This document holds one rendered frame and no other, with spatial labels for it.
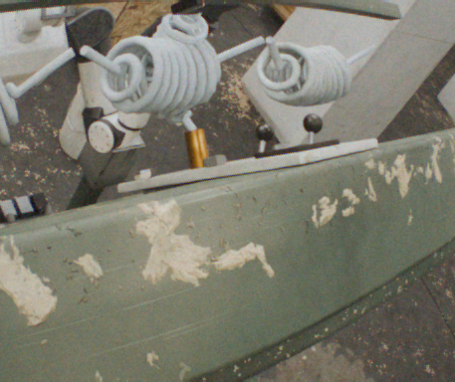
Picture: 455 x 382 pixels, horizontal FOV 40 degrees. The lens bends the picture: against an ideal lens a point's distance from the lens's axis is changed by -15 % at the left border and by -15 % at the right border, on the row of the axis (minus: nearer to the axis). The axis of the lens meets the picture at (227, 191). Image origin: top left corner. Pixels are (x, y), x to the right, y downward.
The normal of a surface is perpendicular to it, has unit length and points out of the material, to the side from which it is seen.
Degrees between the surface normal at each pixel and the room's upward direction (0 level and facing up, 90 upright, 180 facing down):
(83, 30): 54
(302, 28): 90
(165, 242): 33
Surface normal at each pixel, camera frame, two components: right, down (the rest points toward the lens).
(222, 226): 0.70, -0.09
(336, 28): -0.72, 0.14
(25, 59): 0.67, 0.50
